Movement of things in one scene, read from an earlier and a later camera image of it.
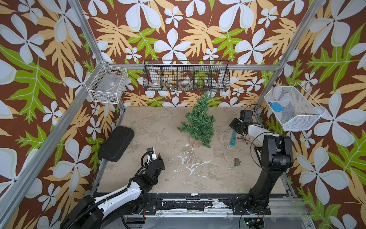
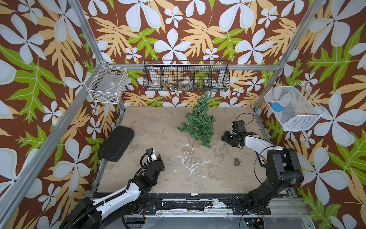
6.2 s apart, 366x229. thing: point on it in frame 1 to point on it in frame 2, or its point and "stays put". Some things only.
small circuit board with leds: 255,223 stays put
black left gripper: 159,159 stays put
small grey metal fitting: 237,162 stays put
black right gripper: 232,124 to 225,137
